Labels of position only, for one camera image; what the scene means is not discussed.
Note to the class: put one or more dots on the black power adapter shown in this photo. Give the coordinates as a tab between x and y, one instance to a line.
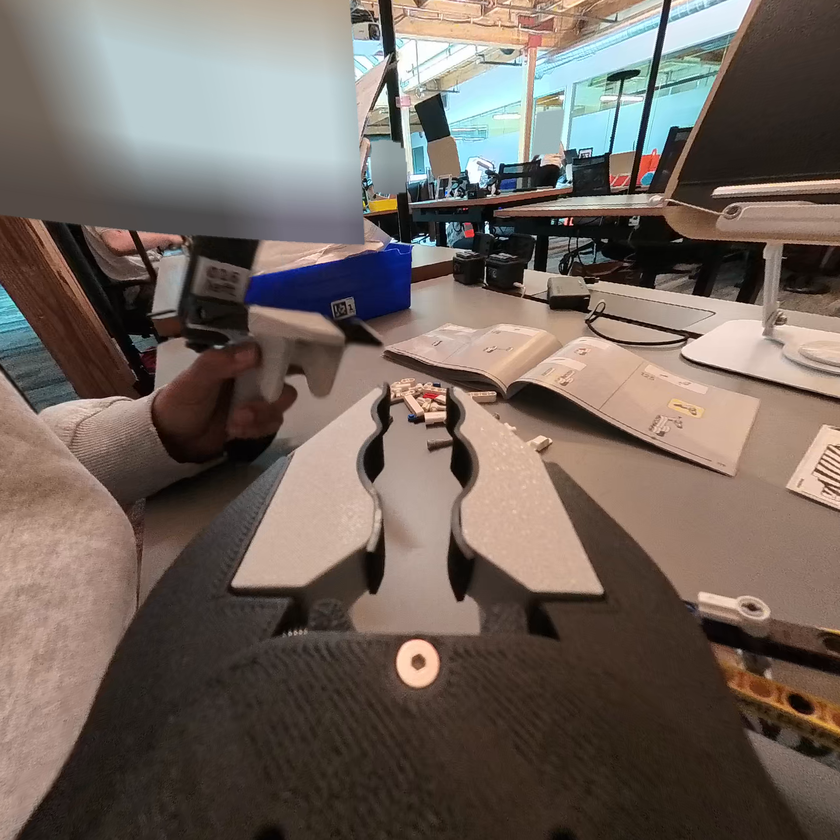
568	292

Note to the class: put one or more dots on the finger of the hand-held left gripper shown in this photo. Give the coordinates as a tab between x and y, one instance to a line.
295	328

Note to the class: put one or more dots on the long wooden desk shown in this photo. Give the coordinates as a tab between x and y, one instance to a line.
499	197

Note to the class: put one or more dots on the small black case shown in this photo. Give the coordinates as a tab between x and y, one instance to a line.
504	270
467	268

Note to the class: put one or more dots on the lego plane model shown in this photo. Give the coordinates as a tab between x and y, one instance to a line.
787	705

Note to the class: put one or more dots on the lego instruction booklet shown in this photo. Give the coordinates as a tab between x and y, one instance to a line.
590	387

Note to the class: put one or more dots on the person's grey hoodie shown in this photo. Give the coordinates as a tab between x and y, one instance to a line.
52	623

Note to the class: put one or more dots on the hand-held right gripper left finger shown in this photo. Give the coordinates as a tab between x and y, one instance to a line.
308	518

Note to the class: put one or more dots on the small white lego piece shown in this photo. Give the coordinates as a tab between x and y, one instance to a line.
539	443

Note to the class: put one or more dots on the white plastic bag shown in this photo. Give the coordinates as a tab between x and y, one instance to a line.
315	248

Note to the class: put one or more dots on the pile of small lego pieces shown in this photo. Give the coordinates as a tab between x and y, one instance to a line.
420	400

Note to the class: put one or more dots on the person's left hand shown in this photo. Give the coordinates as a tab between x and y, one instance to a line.
197	413

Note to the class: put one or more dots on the blue plastic bin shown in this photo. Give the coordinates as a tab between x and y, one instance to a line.
308	289

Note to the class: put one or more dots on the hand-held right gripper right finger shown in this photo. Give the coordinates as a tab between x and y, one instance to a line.
525	518

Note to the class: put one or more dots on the wooden post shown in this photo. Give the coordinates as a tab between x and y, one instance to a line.
59	308

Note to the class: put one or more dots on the white monitor stand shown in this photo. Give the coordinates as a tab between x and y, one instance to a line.
735	348

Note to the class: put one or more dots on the person's left forearm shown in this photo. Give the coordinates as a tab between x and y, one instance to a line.
98	439

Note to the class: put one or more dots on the white round puck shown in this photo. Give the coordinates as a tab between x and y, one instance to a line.
817	351

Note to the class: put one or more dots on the black monitor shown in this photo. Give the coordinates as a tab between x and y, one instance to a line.
774	98

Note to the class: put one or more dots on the black and white sticker sheet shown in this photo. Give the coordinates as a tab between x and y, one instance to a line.
820	469

